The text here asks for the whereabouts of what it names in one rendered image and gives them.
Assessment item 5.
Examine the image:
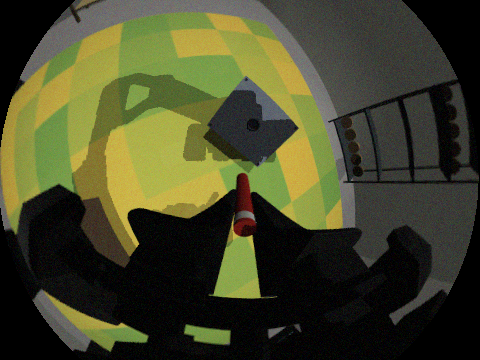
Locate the dark red peg with white band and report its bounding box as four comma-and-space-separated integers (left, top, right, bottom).
233, 173, 256, 236

